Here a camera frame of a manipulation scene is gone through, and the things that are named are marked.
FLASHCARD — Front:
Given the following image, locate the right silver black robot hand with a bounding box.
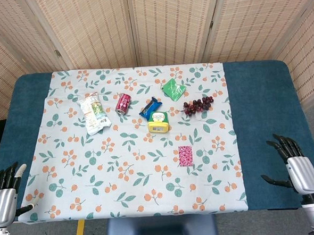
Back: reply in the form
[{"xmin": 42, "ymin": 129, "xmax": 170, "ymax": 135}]
[{"xmin": 258, "ymin": 131, "xmax": 314, "ymax": 198}]

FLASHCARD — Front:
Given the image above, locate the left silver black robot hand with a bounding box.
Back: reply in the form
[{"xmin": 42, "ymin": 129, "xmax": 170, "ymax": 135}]
[{"xmin": 0, "ymin": 160, "xmax": 42, "ymax": 228}]

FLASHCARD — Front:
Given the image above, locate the pink patterned packet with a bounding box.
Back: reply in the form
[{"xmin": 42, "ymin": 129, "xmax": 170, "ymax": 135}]
[{"xmin": 177, "ymin": 145, "xmax": 194, "ymax": 168}]

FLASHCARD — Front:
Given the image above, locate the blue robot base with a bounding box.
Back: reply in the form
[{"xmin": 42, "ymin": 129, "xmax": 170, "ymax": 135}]
[{"xmin": 104, "ymin": 212, "xmax": 220, "ymax": 235}]

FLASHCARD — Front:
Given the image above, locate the floral fruit print tablecloth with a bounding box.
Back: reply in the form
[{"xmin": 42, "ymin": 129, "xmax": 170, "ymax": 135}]
[{"xmin": 10, "ymin": 60, "xmax": 249, "ymax": 225}]

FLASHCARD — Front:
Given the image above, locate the blue table cover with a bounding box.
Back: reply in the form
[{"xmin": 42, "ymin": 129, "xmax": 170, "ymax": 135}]
[{"xmin": 0, "ymin": 56, "xmax": 314, "ymax": 229}]

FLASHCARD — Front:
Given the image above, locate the purple grape bunch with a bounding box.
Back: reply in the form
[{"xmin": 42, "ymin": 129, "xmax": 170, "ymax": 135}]
[{"xmin": 181, "ymin": 95, "xmax": 216, "ymax": 118}]

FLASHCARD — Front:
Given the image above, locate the white crumpled snack bag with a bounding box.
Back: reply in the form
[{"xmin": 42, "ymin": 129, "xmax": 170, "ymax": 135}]
[{"xmin": 77, "ymin": 90, "xmax": 113, "ymax": 137}]

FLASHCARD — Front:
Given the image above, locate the yellow green plastic box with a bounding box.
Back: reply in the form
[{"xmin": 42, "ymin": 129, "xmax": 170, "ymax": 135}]
[{"xmin": 146, "ymin": 110, "xmax": 171, "ymax": 134}]

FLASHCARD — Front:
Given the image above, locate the green foil packet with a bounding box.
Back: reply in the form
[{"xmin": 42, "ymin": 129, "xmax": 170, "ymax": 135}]
[{"xmin": 160, "ymin": 77, "xmax": 187, "ymax": 103}]

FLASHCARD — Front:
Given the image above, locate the red soda can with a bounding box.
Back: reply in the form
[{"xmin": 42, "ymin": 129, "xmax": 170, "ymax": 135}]
[{"xmin": 114, "ymin": 93, "xmax": 133, "ymax": 115}]

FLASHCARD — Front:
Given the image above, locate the blue snack wrapper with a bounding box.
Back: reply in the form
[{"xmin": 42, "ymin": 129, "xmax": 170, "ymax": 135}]
[{"xmin": 138, "ymin": 96, "xmax": 164, "ymax": 122}]

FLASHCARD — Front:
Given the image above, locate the woven folding screen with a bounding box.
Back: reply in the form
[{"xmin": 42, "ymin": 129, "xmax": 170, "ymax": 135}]
[{"xmin": 0, "ymin": 0, "xmax": 314, "ymax": 128}]

